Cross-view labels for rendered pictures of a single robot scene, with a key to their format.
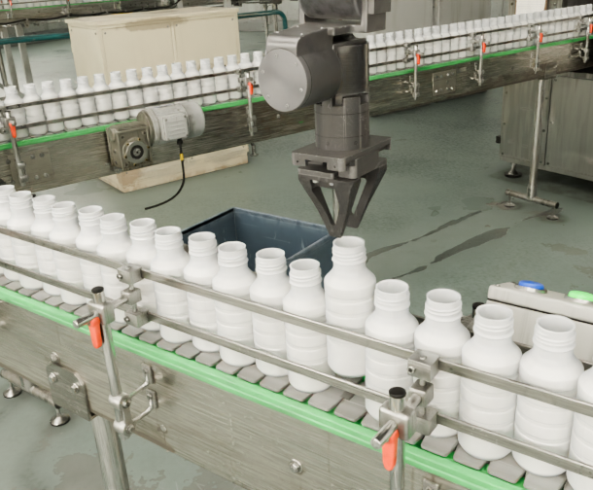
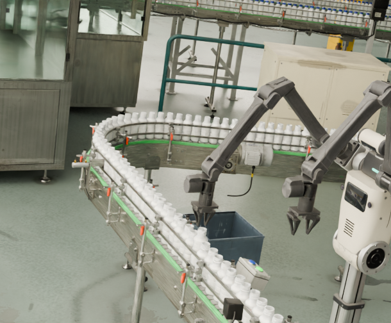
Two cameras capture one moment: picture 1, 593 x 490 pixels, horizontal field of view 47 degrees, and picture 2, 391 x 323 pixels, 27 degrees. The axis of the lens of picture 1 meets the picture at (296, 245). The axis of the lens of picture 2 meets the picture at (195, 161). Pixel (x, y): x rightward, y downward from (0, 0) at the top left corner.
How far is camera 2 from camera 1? 2.68 m
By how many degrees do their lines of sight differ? 24
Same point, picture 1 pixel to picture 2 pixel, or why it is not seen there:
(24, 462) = (117, 298)
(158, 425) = (151, 268)
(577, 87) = not seen: outside the picture
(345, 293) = (195, 241)
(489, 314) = (219, 257)
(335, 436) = not seen: hidden behind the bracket
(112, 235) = (159, 204)
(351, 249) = (200, 230)
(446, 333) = (209, 259)
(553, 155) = not seen: outside the picture
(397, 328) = (202, 254)
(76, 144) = (201, 150)
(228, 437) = (165, 275)
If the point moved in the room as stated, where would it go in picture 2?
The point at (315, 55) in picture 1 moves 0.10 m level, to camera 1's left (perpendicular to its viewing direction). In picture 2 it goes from (194, 182) to (173, 176)
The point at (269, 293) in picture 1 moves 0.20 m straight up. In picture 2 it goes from (184, 236) to (191, 193)
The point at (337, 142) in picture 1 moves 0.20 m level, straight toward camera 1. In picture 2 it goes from (200, 202) to (174, 216)
